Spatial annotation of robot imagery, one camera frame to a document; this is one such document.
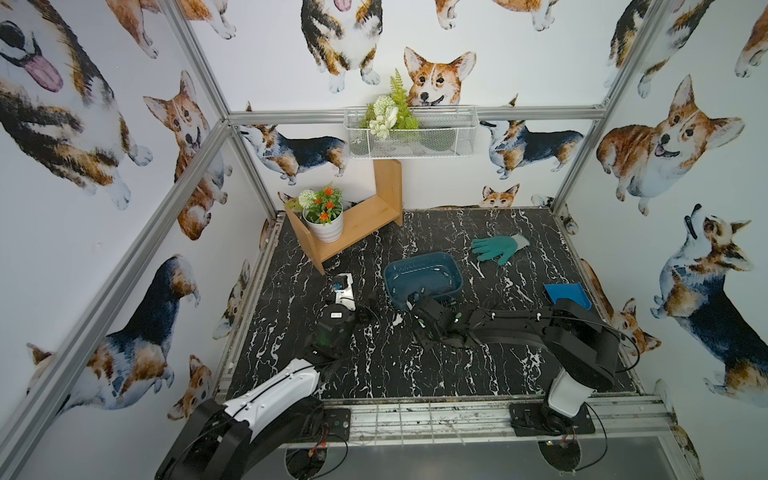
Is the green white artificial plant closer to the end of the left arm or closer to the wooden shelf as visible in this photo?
the wooden shelf

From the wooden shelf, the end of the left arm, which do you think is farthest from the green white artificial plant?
the end of the left arm

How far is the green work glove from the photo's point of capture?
1087mm

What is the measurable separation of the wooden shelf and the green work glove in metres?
0.31

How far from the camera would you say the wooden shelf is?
101 cm

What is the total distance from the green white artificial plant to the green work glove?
504 mm

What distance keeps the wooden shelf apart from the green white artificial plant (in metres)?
0.17

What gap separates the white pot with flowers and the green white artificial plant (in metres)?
0.25

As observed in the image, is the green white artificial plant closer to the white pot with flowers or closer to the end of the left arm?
the white pot with flowers

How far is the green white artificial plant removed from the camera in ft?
2.62

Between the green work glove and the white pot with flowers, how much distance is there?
0.50 metres

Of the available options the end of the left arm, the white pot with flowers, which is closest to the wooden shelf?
the white pot with flowers
